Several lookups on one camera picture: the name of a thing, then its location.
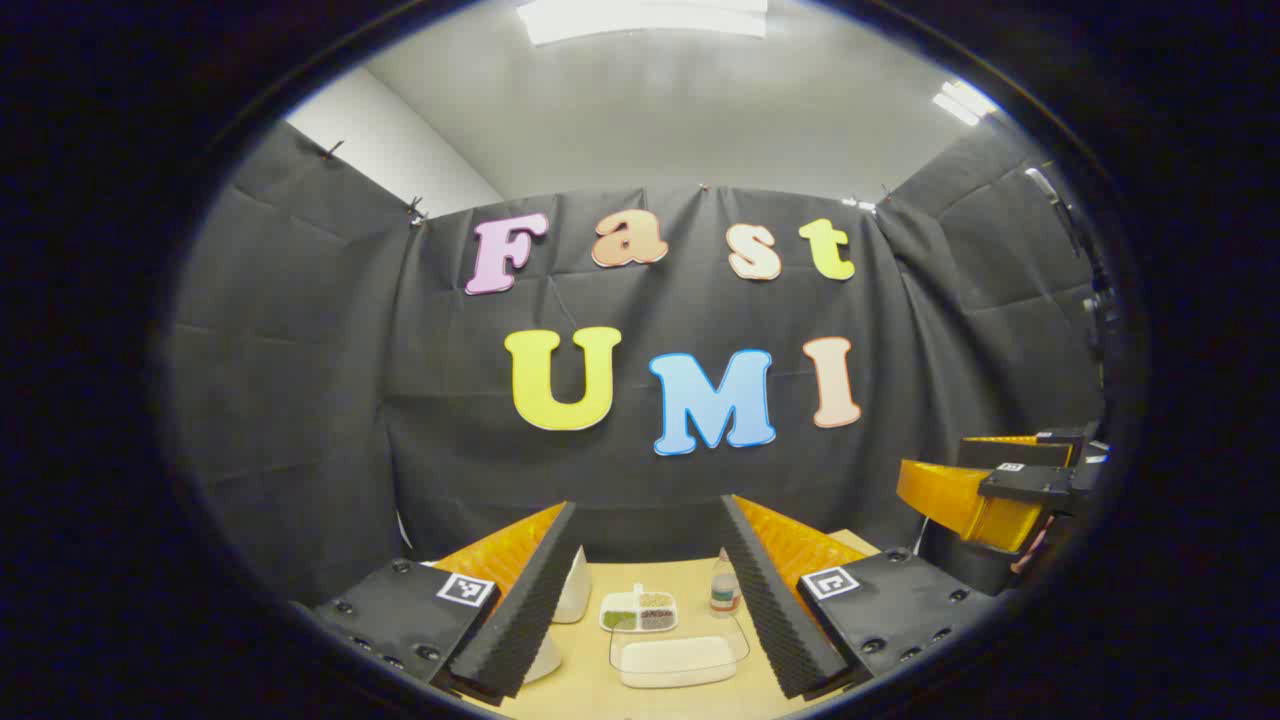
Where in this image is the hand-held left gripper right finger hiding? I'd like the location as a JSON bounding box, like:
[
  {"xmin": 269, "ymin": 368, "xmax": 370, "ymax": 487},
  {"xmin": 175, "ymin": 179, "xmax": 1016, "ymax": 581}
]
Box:
[{"xmin": 720, "ymin": 493, "xmax": 1001, "ymax": 701}]

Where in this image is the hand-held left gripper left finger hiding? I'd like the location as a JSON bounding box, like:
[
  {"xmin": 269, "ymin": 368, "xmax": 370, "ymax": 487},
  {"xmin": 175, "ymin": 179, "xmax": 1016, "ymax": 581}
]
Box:
[{"xmin": 290, "ymin": 500, "xmax": 584, "ymax": 706}]

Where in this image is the white rice cooker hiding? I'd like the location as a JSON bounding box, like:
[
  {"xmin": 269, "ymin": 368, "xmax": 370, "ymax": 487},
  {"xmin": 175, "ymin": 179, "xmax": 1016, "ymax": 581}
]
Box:
[{"xmin": 525, "ymin": 633, "xmax": 564, "ymax": 685}]

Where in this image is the clear box of rice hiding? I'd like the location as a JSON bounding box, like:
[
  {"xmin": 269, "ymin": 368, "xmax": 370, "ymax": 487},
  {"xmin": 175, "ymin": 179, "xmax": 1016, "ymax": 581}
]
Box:
[{"xmin": 609, "ymin": 610, "xmax": 752, "ymax": 690}]

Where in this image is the clear plastic bottle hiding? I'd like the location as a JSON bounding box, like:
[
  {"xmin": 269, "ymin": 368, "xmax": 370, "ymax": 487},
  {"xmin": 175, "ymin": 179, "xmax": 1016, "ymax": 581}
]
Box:
[{"xmin": 709, "ymin": 547, "xmax": 743, "ymax": 619}]

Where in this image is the white toaster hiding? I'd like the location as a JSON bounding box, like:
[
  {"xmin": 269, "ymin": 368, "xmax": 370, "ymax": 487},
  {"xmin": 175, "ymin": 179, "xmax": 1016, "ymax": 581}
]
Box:
[{"xmin": 552, "ymin": 545, "xmax": 593, "ymax": 625}]

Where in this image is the white divided grain dish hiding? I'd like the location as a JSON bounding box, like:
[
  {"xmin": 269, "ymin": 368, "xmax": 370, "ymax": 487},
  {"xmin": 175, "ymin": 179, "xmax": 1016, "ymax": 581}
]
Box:
[{"xmin": 599, "ymin": 583, "xmax": 680, "ymax": 635}]

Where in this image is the black backdrop cloth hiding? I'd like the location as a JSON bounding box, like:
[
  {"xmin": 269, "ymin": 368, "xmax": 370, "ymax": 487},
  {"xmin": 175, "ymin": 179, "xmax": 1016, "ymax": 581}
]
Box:
[{"xmin": 165, "ymin": 120, "xmax": 1111, "ymax": 606}]

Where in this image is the small ceiling light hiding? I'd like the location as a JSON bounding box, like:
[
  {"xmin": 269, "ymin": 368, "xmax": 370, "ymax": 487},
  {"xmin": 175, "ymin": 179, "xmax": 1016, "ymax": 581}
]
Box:
[{"xmin": 931, "ymin": 79, "xmax": 1002, "ymax": 128}]

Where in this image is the long ceiling light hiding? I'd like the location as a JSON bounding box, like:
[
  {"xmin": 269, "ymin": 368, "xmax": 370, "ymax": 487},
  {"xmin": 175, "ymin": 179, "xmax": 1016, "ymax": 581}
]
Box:
[{"xmin": 515, "ymin": 0, "xmax": 769, "ymax": 47}]

